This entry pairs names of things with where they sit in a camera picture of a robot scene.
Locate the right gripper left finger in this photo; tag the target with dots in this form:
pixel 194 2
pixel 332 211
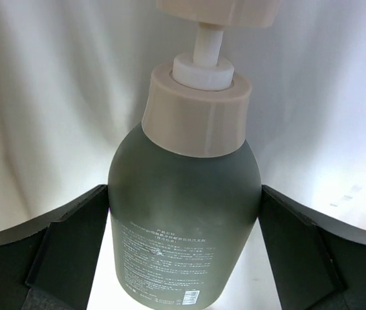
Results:
pixel 49 262

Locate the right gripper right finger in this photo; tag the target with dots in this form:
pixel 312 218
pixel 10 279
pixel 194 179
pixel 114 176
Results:
pixel 318 262

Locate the grey-green pump bottle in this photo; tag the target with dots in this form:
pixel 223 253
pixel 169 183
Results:
pixel 184 186

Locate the cream canvas tote bag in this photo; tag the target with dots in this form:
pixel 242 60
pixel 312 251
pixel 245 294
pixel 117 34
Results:
pixel 74 78

